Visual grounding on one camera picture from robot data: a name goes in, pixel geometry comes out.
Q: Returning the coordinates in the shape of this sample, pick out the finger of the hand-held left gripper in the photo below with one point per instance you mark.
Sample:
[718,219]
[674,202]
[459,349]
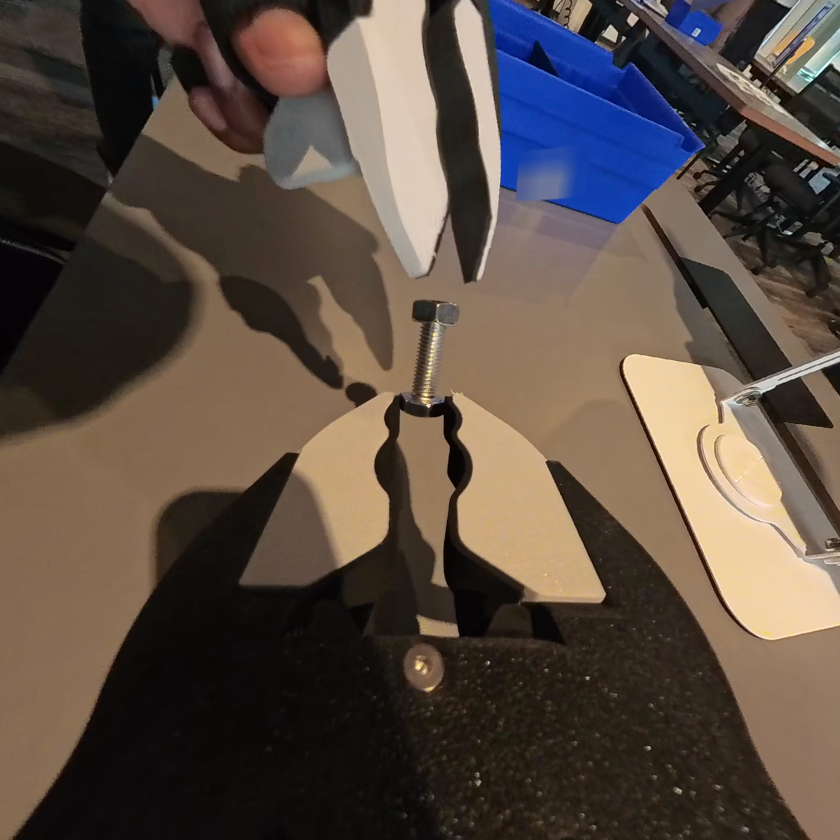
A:
[469,164]
[387,131]

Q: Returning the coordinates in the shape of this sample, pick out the large blue plastic bin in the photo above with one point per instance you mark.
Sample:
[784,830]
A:
[590,118]

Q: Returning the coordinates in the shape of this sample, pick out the black office chair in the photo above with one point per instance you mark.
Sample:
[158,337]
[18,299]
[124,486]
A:
[787,190]

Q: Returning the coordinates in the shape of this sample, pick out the small blue plastic bin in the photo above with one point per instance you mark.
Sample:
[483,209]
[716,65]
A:
[695,23]

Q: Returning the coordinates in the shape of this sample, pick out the person's left hand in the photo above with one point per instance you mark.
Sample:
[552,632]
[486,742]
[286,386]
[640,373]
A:
[282,52]

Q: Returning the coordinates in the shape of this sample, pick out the steel hex bolt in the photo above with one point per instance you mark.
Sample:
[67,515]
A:
[430,354]

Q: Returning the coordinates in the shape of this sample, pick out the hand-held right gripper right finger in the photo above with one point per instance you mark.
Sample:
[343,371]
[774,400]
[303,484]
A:
[525,518]

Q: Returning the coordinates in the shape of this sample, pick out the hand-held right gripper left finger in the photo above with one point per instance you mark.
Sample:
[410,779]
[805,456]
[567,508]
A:
[328,512]

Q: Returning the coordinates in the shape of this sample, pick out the steel hex nut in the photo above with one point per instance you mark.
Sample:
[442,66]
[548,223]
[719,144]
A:
[420,407]

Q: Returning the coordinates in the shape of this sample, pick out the black flat panel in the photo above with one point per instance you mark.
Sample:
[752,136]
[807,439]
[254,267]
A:
[741,328]

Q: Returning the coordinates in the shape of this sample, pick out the white sign stand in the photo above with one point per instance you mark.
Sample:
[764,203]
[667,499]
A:
[669,446]

